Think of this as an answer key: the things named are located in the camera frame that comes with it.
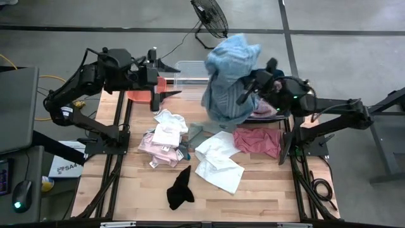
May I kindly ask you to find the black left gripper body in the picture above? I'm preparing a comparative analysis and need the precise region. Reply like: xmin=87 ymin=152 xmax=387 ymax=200
xmin=135 ymin=64 xmax=159 ymax=92

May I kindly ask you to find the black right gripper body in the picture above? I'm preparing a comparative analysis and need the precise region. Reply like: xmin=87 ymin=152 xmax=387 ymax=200
xmin=246 ymin=70 xmax=277 ymax=96

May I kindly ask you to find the pink woven cloth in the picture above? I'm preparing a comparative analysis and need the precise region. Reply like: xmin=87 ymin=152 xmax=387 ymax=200
xmin=251 ymin=98 xmax=279 ymax=118

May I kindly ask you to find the blue plaid cloth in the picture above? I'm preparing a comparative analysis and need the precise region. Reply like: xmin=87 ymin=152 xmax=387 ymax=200
xmin=201 ymin=33 xmax=263 ymax=125

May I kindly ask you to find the small white cloth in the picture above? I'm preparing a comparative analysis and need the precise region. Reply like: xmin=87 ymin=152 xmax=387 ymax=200
xmin=153 ymin=108 xmax=189 ymax=148

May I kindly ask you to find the rose pink cloth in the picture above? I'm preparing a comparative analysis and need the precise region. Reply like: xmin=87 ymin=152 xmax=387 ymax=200
xmin=233 ymin=127 xmax=282 ymax=159

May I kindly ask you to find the pale pink cloth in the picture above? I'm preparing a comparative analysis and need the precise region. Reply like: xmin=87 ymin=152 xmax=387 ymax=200
xmin=137 ymin=132 xmax=180 ymax=168

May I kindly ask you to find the large white cloth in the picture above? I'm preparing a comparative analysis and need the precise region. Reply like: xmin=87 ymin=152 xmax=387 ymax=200
xmin=194 ymin=130 xmax=246 ymax=195

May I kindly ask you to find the black cloth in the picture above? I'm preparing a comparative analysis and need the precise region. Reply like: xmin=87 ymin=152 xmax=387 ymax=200
xmin=166 ymin=165 xmax=196 ymax=211

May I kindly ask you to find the orange plastic bin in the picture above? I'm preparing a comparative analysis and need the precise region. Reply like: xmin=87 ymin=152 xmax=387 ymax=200
xmin=126 ymin=75 xmax=168 ymax=104

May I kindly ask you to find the clear plastic bin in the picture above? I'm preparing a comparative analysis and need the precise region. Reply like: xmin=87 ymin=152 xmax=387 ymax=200
xmin=173 ymin=60 xmax=211 ymax=101

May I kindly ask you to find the grey-green cloth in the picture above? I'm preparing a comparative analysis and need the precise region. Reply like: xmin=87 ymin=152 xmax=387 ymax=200
xmin=188 ymin=122 xmax=237 ymax=150

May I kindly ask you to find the black floor fan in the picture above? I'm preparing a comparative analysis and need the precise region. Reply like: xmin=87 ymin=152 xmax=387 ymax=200
xmin=190 ymin=0 xmax=229 ymax=51

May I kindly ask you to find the white cardboard box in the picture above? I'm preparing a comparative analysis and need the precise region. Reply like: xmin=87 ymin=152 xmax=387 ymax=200
xmin=48 ymin=140 xmax=87 ymax=179

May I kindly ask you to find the yellow round container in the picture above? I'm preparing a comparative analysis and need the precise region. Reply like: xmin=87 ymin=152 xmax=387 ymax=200
xmin=40 ymin=175 xmax=55 ymax=193

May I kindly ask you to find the black standing desk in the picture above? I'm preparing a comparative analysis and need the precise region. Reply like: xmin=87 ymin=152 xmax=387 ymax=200
xmin=366 ymin=87 xmax=405 ymax=185

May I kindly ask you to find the dark grey computer desk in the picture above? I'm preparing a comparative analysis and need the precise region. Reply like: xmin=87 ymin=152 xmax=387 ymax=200
xmin=0 ymin=145 xmax=45 ymax=224

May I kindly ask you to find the black computer mouse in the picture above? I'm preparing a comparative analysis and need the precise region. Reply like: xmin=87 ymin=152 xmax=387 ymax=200
xmin=11 ymin=180 xmax=33 ymax=213

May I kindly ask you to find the black keyboard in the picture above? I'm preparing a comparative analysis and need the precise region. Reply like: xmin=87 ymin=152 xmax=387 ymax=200
xmin=0 ymin=159 xmax=13 ymax=196

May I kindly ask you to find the black fan cable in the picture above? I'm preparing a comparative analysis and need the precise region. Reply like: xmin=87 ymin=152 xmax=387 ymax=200
xmin=159 ymin=20 xmax=202 ymax=60

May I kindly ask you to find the yellow cable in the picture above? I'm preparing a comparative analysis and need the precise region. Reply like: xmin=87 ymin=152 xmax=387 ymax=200
xmin=0 ymin=53 xmax=86 ymax=122

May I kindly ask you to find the coiled black cable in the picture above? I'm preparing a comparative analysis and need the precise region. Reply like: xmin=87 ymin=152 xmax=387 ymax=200
xmin=309 ymin=170 xmax=339 ymax=212

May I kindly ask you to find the silver aluminium bracket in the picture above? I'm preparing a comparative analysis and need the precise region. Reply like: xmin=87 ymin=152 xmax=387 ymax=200
xmin=100 ymin=222 xmax=137 ymax=228
xmin=277 ymin=222 xmax=313 ymax=228

